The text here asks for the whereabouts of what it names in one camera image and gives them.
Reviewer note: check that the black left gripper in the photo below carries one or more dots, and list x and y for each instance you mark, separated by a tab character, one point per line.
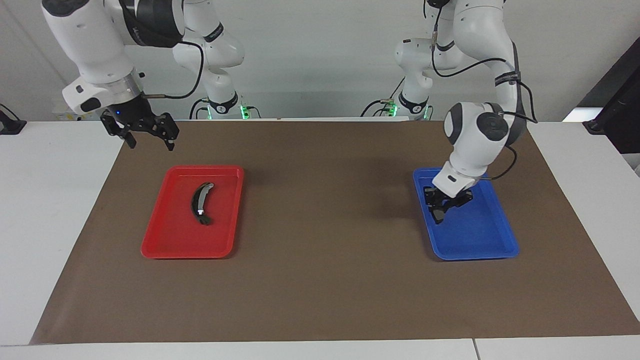
440	197

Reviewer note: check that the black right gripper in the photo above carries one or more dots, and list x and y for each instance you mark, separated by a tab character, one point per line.
132	115

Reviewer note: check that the dark brake pad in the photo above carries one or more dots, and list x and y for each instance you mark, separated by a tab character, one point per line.
439	218

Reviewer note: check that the curved brake shoe metal rib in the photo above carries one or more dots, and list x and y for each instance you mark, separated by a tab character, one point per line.
196	205

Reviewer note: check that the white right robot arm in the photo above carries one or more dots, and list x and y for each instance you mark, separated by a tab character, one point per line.
95	45

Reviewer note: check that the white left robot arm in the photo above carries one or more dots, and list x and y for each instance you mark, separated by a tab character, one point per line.
475	145

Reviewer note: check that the blue plastic tray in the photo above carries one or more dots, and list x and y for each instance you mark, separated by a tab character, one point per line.
475	235

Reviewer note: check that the white cardboard box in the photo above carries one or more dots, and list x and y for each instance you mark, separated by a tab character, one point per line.
60	112

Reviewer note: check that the red plastic tray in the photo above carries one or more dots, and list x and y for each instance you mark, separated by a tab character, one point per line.
170	235

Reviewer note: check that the small black desk device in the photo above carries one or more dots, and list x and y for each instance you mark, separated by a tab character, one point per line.
10	125

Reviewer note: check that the brown table mat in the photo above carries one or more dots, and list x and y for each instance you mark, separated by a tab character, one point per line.
320	290

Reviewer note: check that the large black monitor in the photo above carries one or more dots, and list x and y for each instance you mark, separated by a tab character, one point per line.
620	115

